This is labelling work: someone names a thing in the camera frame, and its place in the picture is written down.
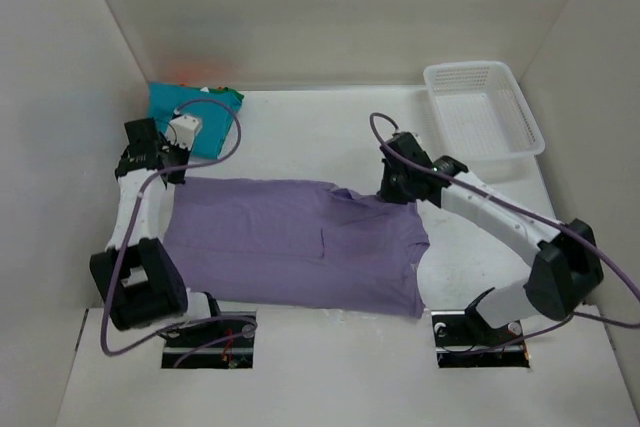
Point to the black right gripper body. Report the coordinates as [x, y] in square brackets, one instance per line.
[394, 188]

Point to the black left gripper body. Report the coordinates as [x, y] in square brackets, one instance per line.
[177, 155]

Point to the teal t shirt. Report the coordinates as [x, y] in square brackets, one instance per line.
[216, 121]

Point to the green t shirt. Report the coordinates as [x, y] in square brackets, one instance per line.
[226, 90]

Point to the lilac t shirt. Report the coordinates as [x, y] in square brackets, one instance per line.
[298, 243]

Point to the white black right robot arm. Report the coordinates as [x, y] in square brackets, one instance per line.
[564, 270]

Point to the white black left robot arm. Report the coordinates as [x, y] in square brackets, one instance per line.
[149, 287]

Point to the white plastic basket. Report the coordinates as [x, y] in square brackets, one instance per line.
[481, 112]

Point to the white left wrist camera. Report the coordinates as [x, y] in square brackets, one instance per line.
[183, 130]

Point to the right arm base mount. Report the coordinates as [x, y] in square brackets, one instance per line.
[464, 340]

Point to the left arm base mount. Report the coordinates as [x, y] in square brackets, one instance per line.
[227, 344]

